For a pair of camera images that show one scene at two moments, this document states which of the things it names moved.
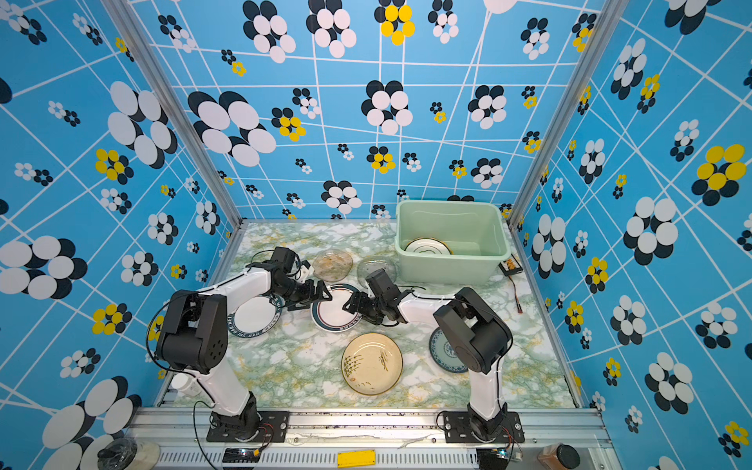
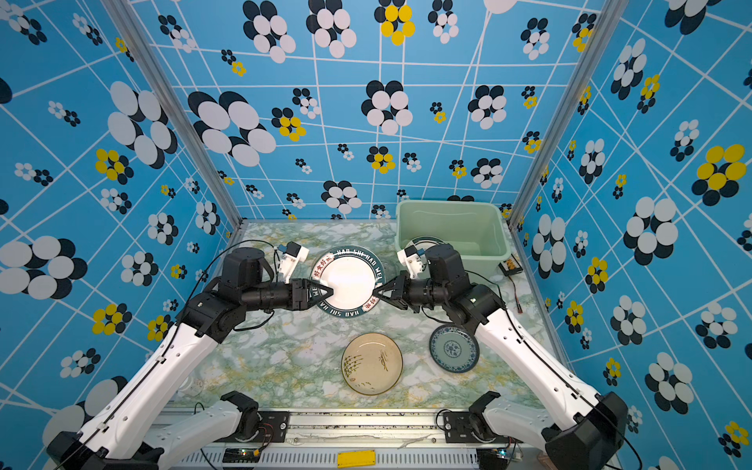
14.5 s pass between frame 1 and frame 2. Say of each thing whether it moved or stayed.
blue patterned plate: stayed
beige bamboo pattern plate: stayed
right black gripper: moved
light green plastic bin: stayed
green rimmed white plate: moved
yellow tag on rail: stayed
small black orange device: stayed
